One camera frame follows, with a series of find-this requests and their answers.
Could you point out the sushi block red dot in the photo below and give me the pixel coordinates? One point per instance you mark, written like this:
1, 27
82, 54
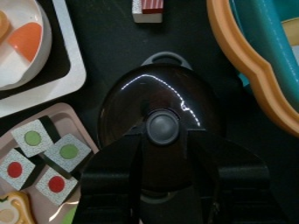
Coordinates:
57, 184
15, 170

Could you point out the black pot lid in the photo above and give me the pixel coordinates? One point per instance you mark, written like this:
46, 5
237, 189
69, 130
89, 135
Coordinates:
156, 90

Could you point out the yellow wooden toy food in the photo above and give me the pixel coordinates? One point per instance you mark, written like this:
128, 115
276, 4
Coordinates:
15, 208

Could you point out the teal basket with orange rim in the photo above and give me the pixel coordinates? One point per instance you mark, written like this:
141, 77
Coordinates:
249, 55

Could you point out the red striped white block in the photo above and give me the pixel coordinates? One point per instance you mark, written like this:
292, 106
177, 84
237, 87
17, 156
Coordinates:
150, 8

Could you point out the pink tray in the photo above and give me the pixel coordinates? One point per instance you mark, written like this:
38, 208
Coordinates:
66, 122

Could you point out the green toy leaf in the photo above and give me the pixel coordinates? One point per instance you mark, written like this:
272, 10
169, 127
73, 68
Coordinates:
72, 217

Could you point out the white bowl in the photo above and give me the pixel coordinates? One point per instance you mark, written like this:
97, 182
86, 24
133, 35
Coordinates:
27, 73

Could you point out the white tray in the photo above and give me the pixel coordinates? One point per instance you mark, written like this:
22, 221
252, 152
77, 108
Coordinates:
73, 73

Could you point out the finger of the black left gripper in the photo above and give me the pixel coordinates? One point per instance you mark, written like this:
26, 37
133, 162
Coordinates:
234, 178
109, 175

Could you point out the orange toy tomato slice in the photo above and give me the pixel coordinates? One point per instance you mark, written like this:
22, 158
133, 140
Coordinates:
26, 40

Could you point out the sushi block green dot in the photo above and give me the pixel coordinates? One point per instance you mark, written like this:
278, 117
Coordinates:
69, 151
33, 138

